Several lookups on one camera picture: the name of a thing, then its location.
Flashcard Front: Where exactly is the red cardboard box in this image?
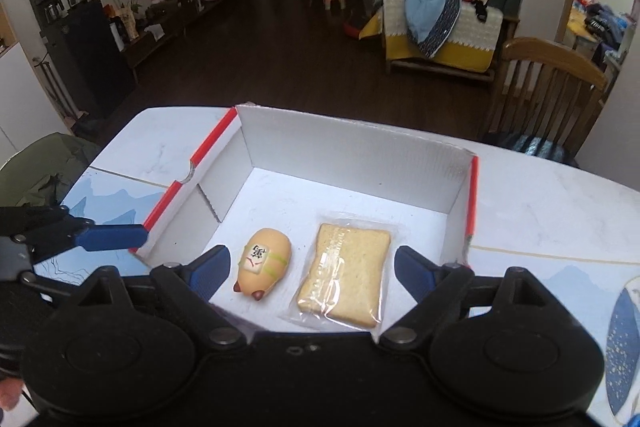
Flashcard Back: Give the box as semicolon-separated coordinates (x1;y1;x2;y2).
137;106;478;334

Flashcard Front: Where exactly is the sofa with clothes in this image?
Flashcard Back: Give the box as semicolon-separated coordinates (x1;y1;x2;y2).
359;0;521;80

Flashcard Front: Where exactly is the green jacket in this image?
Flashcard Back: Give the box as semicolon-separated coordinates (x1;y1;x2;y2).
1;133;101;207

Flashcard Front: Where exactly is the person's left hand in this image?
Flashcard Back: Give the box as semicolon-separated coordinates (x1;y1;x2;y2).
0;378;24;411

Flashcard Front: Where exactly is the packaged toast cracker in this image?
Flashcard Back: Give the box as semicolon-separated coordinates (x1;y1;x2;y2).
281;215;401;334

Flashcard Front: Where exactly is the wooden dining chair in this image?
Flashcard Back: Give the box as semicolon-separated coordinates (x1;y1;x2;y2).
478;37;608;167

